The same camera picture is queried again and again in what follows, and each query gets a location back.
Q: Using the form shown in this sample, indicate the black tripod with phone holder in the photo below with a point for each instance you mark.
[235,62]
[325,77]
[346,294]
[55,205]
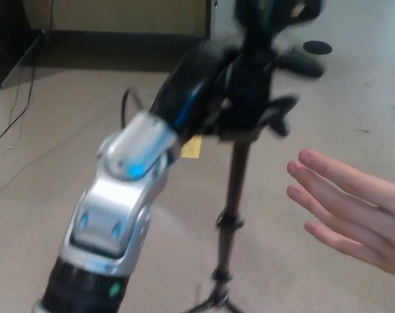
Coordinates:
[233,182]

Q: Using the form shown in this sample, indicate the yellow paper sheet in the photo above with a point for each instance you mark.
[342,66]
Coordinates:
[192,148]

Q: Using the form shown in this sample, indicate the person's bare hand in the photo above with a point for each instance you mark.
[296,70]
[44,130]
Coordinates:
[357,208]

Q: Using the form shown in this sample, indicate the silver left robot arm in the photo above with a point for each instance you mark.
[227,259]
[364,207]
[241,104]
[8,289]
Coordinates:
[112,208]

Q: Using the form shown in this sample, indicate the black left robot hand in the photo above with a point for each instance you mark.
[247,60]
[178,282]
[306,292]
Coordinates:
[187,84]

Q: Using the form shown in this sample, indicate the black round floor cover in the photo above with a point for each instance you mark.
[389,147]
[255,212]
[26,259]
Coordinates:
[318,46]

